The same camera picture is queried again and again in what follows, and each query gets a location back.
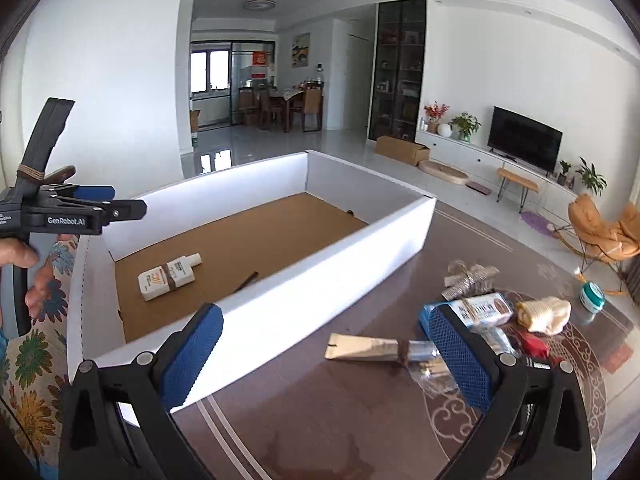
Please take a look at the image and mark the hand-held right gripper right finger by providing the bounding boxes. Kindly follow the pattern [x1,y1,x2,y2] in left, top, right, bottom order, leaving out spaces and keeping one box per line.
[429,304,593,480]

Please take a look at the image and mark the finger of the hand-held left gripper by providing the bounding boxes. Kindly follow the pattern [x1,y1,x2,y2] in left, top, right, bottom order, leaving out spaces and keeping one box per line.
[65,199,148,226]
[42,184,116,206]

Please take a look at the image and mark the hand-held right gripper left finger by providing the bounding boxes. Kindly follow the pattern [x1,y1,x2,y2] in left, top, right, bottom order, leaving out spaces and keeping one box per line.
[59,303,224,480]

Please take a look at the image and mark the rhinestone hair claw clip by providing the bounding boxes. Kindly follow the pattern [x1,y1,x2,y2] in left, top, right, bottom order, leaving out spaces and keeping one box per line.
[442,260,501,301]

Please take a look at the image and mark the beige tube packet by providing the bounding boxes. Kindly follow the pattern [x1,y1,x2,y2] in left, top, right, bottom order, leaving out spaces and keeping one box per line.
[325,332,441,365]

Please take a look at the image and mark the white cardboard box container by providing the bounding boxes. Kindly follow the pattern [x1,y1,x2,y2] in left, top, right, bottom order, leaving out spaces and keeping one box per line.
[66,150,437,428]

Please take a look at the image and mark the teal white round container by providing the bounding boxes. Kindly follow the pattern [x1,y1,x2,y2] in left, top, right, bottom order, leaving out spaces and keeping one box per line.
[579,281,607,312]

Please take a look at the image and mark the person's left hand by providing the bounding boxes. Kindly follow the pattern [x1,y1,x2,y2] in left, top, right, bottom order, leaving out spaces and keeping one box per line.
[0,234,76,321]

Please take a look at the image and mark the clear plastic wrapper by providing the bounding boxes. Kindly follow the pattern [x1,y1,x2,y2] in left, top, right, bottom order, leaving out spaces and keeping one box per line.
[406,357,460,396]

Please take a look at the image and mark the white printed box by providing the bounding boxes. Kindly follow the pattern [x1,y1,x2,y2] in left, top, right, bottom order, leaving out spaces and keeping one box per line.
[447,291,515,331]

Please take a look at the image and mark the red packet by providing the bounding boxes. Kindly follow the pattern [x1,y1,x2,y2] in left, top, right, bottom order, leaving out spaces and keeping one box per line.
[515,329,551,358]

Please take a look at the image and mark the white plastic bottle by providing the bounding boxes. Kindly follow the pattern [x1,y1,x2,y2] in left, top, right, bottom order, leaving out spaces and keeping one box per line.
[137,253,202,302]

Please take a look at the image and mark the floral seat cushion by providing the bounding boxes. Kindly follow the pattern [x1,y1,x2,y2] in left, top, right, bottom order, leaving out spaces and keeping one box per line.
[0,237,83,466]

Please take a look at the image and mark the purple floor mat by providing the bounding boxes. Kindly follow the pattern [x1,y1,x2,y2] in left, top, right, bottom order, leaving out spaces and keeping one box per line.
[520,210,558,236]

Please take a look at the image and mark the wooden dining chair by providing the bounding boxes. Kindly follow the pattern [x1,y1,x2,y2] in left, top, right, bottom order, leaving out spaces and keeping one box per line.
[301,87,325,133]
[237,86,261,128]

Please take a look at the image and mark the orange lounge chair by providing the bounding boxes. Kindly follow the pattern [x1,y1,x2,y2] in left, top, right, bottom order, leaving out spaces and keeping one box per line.
[555,193,640,296]

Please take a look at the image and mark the beige oval cat scratcher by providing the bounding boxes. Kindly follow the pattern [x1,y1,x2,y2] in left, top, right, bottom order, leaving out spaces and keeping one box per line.
[418,159,470,185]

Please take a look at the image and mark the wooden bench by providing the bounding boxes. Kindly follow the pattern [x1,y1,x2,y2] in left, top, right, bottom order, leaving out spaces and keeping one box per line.
[496,167,541,213]

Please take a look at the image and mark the white television cabinet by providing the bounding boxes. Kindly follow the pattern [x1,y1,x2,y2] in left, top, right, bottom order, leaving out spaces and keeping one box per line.
[415,130,581,216]

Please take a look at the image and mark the brown cardboard box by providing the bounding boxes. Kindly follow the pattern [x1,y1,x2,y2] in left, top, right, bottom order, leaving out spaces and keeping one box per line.
[374,135,431,167]

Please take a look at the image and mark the large-leaf potted plant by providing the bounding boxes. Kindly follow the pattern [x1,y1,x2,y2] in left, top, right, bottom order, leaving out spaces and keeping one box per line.
[575,156,607,196]

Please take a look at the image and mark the black television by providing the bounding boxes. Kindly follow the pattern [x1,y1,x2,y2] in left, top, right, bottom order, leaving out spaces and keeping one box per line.
[487,106,563,175]

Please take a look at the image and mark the green plant in glass vase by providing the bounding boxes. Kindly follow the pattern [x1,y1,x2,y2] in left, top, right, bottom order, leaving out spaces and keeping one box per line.
[449,111,482,142]

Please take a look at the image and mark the red flowers in vase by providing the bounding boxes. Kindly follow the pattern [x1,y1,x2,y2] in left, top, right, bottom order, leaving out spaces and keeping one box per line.
[424,102,451,135]

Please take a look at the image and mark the black glass display cabinet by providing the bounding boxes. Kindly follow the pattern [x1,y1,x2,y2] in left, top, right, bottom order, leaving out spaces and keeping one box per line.
[367,0,427,143]

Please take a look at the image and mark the framed wall painting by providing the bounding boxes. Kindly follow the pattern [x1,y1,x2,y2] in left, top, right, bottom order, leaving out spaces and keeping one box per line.
[291,32,311,68]

